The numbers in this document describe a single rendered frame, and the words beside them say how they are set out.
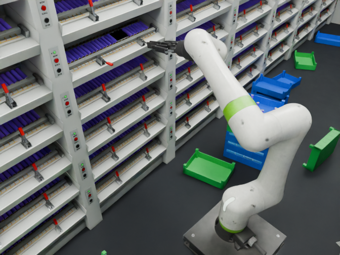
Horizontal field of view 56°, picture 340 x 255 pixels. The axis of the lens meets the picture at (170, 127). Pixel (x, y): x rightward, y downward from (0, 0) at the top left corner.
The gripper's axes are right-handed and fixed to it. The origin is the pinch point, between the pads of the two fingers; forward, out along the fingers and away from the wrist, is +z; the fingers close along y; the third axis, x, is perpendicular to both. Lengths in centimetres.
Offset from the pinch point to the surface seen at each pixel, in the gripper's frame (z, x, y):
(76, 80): 7.1, -2.0, -42.5
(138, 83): 11.6, -20.6, -4.6
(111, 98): 11.8, -20.5, -24.4
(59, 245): 27, -92, -72
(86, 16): 7.6, 20.9, -28.5
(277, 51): 25, -78, 203
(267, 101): -27, -60, 70
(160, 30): 9.4, 1.7, 15.6
